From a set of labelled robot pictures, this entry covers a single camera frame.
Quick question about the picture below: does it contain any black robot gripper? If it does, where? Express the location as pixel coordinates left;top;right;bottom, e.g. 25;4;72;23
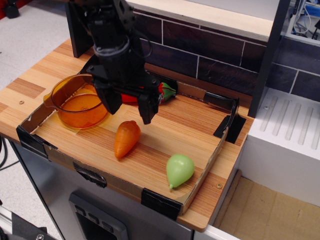
87;48;161;125

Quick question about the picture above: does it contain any orange plastic toy carrot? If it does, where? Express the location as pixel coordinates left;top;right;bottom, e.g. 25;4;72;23
114;120;141;159

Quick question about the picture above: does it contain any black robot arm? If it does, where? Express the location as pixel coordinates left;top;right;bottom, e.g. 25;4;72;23
67;0;161;125

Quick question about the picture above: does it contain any orange transparent plastic pot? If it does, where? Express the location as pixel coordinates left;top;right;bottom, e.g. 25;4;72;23
43;73;108;129

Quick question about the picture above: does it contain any red plastic toy chili pepper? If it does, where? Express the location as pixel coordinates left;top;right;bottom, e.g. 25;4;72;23
121;82;177;104

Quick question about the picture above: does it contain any green plastic toy pear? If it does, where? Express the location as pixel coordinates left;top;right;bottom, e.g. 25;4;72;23
166;154;195;190

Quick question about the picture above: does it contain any light wooden upper shelf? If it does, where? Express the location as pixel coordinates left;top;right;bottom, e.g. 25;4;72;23
128;0;273;42

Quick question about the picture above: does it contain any grey toy oven control panel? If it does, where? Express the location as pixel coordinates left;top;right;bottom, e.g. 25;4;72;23
69;193;129;240

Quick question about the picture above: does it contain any white toy sink drainboard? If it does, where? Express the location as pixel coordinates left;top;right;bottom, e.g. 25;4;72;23
239;88;320;206

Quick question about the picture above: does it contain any dark grey left shelf post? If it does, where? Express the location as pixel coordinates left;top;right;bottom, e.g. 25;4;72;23
65;1;94;58

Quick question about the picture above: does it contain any dark grey shelf post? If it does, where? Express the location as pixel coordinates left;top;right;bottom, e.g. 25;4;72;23
65;1;94;58
248;0;291;118

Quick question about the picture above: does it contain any black cable on floor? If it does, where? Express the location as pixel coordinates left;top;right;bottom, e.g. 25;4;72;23
0;137;20;172

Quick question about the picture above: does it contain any dark grey right shelf post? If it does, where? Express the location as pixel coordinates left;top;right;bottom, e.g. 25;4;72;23
248;0;291;118

